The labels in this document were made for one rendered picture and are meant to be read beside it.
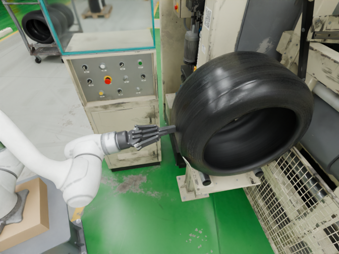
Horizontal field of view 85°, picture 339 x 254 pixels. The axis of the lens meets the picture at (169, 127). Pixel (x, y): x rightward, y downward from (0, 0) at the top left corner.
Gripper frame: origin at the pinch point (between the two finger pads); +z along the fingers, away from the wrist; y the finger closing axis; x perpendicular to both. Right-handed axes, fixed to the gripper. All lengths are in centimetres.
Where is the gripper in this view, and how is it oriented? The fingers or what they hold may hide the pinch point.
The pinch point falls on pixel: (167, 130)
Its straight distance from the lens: 76.9
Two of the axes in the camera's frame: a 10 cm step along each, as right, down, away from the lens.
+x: 1.4, 6.8, 7.2
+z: 9.7, -2.2, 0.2
